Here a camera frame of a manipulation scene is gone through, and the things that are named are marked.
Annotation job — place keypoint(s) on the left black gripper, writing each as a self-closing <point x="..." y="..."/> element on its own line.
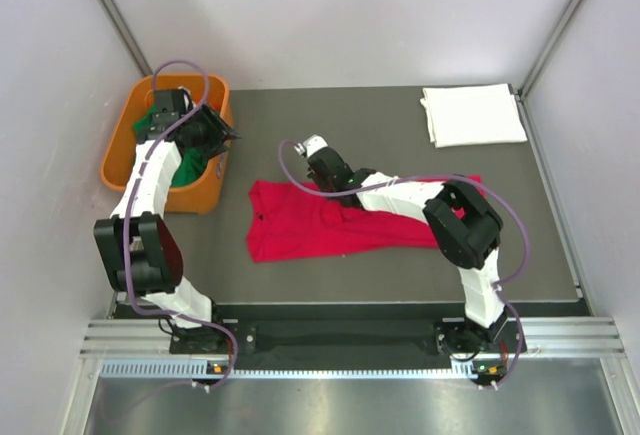
<point x="219" y="131"/>

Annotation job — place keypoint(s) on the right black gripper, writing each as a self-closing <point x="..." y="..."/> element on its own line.
<point x="313" y="176"/>

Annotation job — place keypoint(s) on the red polo shirt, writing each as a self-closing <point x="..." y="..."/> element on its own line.
<point x="290" y="224"/>

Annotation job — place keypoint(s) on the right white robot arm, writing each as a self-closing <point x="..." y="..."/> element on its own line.
<point x="465" y="226"/>

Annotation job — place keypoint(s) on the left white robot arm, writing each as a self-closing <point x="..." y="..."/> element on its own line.
<point x="175" y="140"/>

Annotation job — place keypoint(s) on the green t shirt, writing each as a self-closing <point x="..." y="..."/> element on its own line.
<point x="192" y="166"/>

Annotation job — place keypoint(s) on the orange plastic bin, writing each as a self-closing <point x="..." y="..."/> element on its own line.
<point x="199" y="197"/>

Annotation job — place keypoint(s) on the folded white t shirt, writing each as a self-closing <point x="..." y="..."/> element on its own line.
<point x="472" y="115"/>

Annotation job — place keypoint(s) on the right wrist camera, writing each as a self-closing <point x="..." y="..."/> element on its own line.
<point x="310" y="146"/>

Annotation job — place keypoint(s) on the grey slotted cable duct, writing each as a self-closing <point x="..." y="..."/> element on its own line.
<point x="203" y="369"/>

